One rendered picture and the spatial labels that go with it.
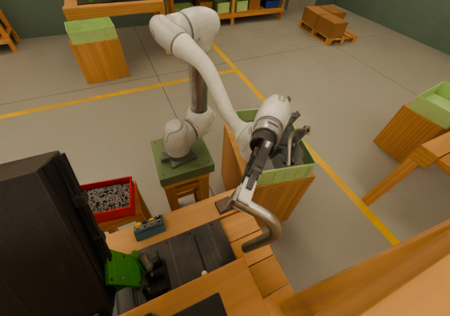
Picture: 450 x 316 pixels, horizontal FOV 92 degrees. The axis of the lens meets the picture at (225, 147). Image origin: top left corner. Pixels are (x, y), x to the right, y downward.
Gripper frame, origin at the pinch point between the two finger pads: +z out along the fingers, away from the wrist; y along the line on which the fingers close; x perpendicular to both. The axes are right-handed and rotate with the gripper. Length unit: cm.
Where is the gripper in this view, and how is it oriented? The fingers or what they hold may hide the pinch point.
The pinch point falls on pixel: (244, 193)
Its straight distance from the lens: 53.1
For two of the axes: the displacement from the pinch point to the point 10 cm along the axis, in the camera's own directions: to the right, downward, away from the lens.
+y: 2.9, -5.8, -7.6
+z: -3.6, 6.7, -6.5
